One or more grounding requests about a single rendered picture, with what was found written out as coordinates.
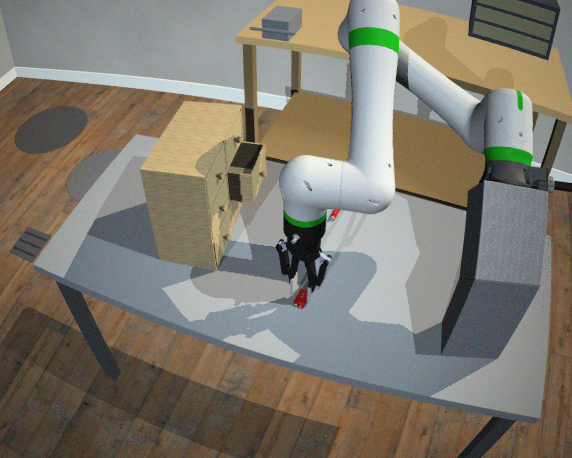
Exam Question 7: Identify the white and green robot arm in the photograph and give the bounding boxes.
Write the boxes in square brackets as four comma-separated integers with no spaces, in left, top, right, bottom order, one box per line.
[279,0,572,244]

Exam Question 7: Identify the small wooden chest of drawers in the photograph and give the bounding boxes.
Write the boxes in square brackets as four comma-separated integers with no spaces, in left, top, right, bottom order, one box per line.
[140,101,242,271]

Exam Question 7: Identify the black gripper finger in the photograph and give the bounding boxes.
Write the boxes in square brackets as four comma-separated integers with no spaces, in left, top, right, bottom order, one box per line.
[276,239,299,296]
[303,251,332,302]

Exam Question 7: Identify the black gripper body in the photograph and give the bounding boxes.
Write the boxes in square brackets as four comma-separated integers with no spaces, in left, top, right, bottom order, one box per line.
[286,238,322,262]

